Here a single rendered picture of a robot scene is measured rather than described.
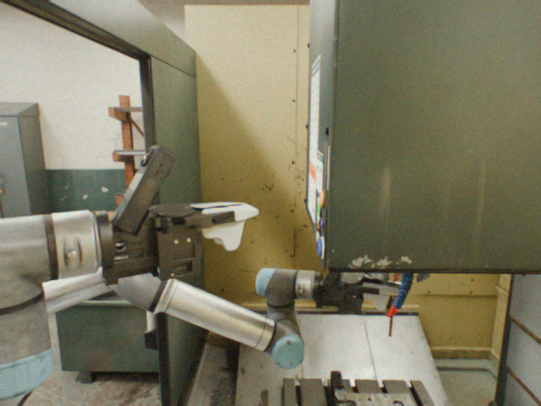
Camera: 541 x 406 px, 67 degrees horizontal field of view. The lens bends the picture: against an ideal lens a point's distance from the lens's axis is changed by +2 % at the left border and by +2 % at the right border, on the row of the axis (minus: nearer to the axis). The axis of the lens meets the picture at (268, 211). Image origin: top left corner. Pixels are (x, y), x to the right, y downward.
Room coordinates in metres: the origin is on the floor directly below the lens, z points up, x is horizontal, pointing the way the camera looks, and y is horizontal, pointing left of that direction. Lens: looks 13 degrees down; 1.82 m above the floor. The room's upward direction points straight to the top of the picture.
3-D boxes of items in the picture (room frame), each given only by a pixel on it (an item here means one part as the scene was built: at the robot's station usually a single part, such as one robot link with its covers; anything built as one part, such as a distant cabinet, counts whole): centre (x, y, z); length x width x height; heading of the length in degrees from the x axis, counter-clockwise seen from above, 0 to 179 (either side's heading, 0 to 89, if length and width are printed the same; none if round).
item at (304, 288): (0.98, -0.10, 1.41); 0.08 x 0.05 x 0.08; 161
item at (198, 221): (0.50, 0.09, 1.70); 0.09 x 0.05 x 0.02; 119
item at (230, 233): (0.53, 0.05, 1.68); 0.09 x 0.03 x 0.06; 119
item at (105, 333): (2.85, 0.99, 0.31); 0.94 x 0.64 x 0.62; 88
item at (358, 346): (1.58, -0.30, 0.75); 0.89 x 0.67 x 0.26; 89
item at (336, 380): (1.14, -0.22, 0.97); 0.13 x 0.03 x 0.15; 179
